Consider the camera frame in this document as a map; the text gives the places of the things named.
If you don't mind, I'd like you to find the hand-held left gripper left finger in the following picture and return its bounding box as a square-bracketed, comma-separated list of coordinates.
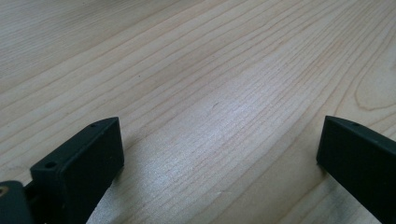
[29, 116, 125, 224]

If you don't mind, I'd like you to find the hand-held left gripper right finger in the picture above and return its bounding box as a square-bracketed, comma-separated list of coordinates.
[316, 115, 396, 224]

